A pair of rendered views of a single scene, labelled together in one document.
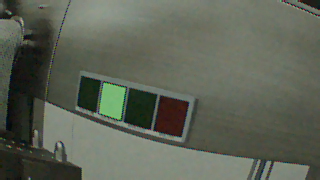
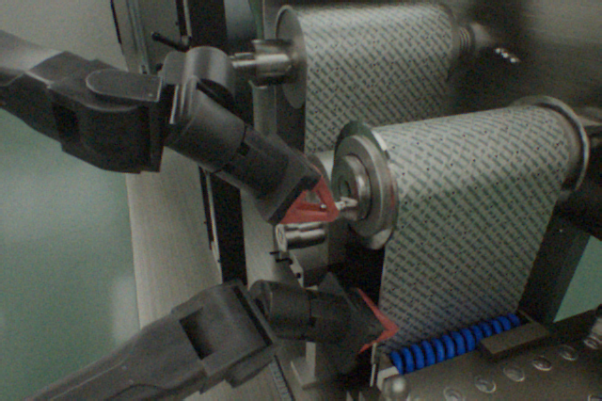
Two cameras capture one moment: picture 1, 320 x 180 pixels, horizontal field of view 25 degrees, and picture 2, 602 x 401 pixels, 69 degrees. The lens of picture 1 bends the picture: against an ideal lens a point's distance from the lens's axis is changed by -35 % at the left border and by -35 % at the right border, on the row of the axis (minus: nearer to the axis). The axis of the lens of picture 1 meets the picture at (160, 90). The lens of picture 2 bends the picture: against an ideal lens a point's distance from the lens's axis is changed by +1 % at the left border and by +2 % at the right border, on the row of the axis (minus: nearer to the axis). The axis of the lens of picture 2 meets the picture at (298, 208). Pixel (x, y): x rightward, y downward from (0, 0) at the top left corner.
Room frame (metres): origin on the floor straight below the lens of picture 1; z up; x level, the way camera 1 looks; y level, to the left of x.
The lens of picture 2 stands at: (1.25, 0.40, 1.49)
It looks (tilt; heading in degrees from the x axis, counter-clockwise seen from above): 32 degrees down; 30
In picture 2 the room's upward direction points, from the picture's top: straight up
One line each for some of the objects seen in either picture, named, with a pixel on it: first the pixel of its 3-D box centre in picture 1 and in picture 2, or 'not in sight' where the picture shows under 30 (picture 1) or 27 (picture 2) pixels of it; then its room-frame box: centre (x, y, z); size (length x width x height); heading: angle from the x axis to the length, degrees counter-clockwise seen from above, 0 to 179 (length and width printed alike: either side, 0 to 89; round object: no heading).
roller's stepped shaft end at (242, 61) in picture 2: not in sight; (232, 66); (1.76, 0.80, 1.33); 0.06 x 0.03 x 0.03; 141
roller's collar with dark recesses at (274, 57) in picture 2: not in sight; (272, 62); (1.80, 0.76, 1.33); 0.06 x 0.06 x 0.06; 51
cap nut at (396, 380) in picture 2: not in sight; (396, 391); (1.58, 0.46, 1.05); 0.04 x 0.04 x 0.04
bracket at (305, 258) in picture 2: not in sight; (314, 301); (1.65, 0.60, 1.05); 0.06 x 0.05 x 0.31; 141
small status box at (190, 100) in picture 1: (126, 105); not in sight; (1.67, 0.05, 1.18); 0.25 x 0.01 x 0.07; 51
